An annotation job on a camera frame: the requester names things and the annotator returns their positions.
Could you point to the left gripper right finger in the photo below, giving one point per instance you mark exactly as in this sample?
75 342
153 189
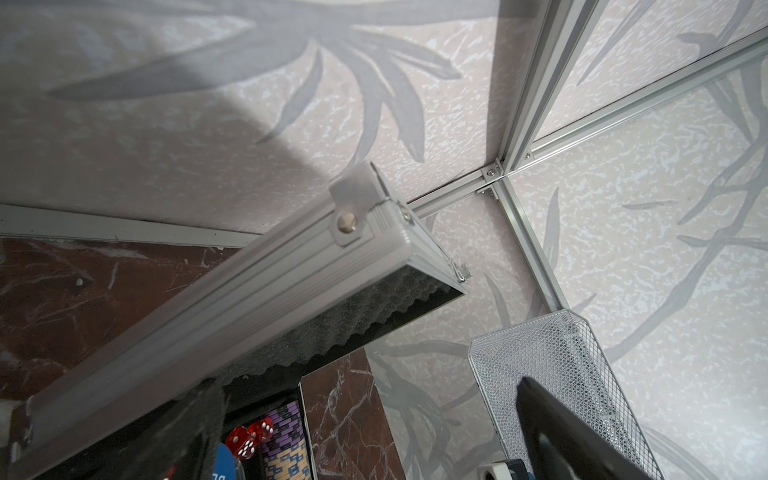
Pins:
562 446

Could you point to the red dice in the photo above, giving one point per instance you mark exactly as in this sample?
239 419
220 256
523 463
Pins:
243 441

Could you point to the blue card deck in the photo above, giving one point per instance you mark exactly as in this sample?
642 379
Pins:
225 465

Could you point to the white wire mesh basket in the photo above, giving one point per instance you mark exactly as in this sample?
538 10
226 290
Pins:
561 352

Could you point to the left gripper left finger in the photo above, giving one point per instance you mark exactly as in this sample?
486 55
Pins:
182 443

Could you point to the silver aluminium poker case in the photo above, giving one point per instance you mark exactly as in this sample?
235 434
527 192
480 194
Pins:
340 273

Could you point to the aluminium frame rail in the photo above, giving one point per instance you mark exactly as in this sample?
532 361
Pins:
595 65

